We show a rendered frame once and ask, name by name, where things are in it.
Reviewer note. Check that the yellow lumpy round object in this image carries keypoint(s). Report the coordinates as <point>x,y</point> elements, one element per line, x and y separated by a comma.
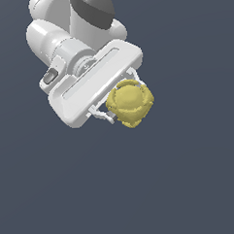
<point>130,102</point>

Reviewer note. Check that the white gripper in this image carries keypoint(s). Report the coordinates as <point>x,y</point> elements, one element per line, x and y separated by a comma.
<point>94,82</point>

